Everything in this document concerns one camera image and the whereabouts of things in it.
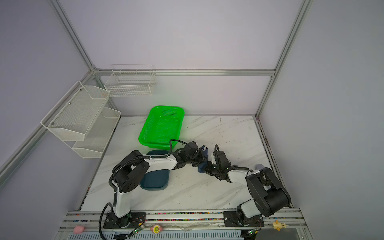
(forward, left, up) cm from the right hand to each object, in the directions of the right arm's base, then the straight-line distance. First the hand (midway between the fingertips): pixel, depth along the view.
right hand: (201, 168), depth 90 cm
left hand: (+4, -5, +4) cm, 8 cm away
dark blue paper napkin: (0, -1, +4) cm, 4 cm away
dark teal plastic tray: (-10, +24, +5) cm, 27 cm away
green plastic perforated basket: (+37, +29, 0) cm, 48 cm away
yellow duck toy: (-29, -36, +1) cm, 46 cm away
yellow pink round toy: (-32, +21, +3) cm, 38 cm away
